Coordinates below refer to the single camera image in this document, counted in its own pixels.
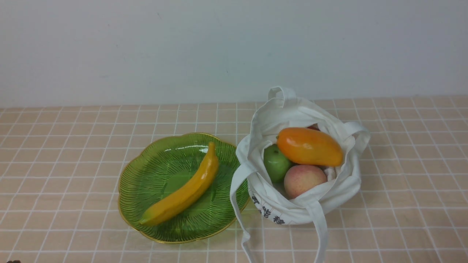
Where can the orange mango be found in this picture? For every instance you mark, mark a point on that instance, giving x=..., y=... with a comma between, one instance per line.
x=306, y=146

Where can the yellow banana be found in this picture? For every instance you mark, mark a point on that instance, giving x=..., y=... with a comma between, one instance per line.
x=187, y=195

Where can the white cloth bag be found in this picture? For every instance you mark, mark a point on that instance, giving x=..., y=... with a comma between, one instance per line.
x=284, y=109

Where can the green apple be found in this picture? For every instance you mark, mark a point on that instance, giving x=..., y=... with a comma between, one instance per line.
x=276, y=164

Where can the pink peach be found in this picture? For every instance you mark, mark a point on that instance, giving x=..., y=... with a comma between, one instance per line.
x=301, y=178

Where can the green glass plate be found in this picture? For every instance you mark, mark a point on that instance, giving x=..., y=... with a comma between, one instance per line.
x=160, y=170

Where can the red apple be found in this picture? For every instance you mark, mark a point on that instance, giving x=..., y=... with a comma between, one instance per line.
x=314, y=127

